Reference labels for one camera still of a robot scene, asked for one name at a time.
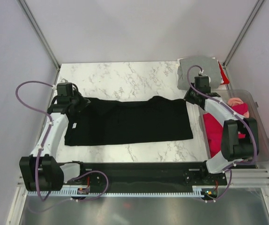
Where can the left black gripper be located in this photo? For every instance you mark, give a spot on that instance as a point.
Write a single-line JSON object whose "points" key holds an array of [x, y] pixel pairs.
{"points": [[84, 102]]}

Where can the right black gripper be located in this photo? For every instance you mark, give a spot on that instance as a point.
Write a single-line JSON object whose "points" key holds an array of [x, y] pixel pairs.
{"points": [[187, 96]]}

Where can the black t-shirt blue logo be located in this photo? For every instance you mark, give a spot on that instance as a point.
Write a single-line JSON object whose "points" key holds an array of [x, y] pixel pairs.
{"points": [[105, 122]]}

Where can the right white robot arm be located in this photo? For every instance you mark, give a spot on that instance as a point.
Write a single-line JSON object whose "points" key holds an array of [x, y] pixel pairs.
{"points": [[239, 144]]}

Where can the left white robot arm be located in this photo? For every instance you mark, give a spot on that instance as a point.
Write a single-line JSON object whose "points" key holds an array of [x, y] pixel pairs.
{"points": [[40, 170]]}

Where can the folded red t-shirt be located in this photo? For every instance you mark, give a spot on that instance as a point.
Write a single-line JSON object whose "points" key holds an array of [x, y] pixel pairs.
{"points": [[225, 79]]}

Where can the salmon pink t-shirt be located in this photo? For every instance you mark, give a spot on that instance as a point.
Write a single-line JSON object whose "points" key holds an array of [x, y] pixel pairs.
{"points": [[236, 102]]}

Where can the magenta t-shirt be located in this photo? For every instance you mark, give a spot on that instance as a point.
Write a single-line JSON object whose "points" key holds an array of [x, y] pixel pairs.
{"points": [[214, 129]]}

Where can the clear plastic bin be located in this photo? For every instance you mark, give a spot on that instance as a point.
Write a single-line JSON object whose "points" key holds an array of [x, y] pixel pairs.
{"points": [[246, 97]]}

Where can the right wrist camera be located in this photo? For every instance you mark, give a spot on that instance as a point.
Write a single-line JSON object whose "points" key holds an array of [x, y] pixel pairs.
{"points": [[202, 84]]}

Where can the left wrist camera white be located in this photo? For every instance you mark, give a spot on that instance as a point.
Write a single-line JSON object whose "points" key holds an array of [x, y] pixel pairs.
{"points": [[65, 89]]}

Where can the left aluminium frame post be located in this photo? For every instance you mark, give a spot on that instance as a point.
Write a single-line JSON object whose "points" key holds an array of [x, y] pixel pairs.
{"points": [[28, 13]]}

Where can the aluminium frame post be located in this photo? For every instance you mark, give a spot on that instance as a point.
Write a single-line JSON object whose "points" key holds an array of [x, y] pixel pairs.
{"points": [[248, 23], [28, 13]]}

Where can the slotted white cable duct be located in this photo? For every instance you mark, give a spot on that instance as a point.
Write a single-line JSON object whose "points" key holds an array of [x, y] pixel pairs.
{"points": [[84, 191]]}

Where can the right aluminium frame post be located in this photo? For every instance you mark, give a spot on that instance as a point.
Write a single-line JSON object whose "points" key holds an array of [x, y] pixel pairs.
{"points": [[248, 23]]}

